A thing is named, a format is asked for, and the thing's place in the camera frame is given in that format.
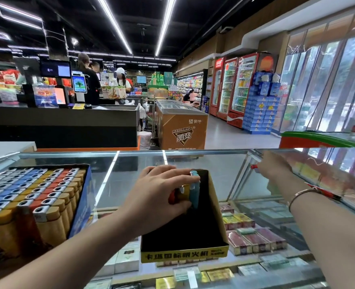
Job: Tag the person's right hand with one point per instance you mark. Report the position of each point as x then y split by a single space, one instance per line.
275 168

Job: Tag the person's left hand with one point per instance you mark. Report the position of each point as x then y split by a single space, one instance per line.
148 201

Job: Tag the person's right fingers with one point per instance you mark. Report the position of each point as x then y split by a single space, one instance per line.
261 165

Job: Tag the person's left thumb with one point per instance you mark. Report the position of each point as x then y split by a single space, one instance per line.
182 208

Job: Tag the small red lighter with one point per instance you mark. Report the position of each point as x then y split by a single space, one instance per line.
253 167

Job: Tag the yellow lighter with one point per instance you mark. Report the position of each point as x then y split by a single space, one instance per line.
184 191

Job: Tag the blue lighter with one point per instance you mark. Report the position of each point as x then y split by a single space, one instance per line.
195 189

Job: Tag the person's left forearm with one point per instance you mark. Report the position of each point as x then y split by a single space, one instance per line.
63 252

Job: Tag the person's right forearm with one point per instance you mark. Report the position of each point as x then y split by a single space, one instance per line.
331 234

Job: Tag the black and yellow cardboard box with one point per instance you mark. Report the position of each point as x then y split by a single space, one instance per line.
192 231

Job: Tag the glass display counter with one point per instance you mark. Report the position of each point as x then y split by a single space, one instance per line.
225 183

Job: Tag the stack of blue cartons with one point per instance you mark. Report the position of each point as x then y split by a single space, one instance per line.
261 111

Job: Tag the red and green chest freezer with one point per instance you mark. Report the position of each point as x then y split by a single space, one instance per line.
313 139

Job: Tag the rows of cigarette packs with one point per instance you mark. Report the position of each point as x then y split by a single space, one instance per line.
249 237

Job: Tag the red drinks fridge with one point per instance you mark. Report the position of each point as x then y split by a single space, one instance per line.
228 87
216 87
243 90

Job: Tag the roll of white bags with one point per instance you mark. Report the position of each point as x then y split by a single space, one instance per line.
144 139

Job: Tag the orange chest freezer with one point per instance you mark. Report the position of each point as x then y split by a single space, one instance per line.
182 126

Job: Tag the blue cardboard display box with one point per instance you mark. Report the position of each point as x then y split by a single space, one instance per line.
82 204

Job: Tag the shelf of goods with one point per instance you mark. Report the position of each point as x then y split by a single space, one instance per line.
192 84

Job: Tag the row of green bottles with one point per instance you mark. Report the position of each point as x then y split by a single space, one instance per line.
157 79

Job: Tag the yellow counter tag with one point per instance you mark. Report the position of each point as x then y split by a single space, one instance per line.
79 106

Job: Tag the black checkout counter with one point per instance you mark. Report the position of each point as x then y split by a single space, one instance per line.
60 126

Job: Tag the rows of coloured lighters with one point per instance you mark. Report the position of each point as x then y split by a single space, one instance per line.
32 198

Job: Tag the white customer display screen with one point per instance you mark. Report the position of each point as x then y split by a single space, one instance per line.
79 82

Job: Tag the ceiling light strip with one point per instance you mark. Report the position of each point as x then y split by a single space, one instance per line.
114 25
165 25

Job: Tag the blue counter sign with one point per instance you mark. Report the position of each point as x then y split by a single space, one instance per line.
45 96

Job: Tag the black checkout monitor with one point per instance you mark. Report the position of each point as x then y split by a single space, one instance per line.
55 69

